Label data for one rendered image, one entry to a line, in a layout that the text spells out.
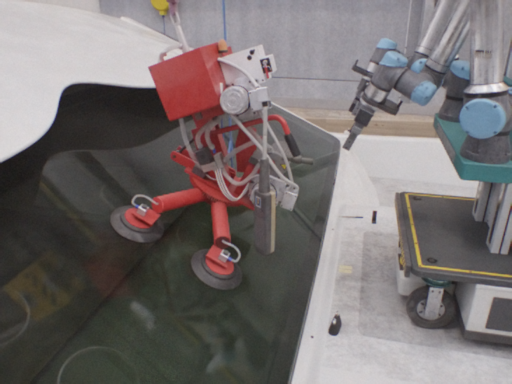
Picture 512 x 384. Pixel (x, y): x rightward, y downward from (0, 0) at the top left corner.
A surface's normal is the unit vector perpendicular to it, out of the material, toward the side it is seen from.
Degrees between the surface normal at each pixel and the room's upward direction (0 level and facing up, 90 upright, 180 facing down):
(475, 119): 97
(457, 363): 0
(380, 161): 90
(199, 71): 90
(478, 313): 90
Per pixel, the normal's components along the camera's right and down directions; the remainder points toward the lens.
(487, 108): -0.58, 0.44
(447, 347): 0.00, -0.91
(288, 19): -0.25, 0.40
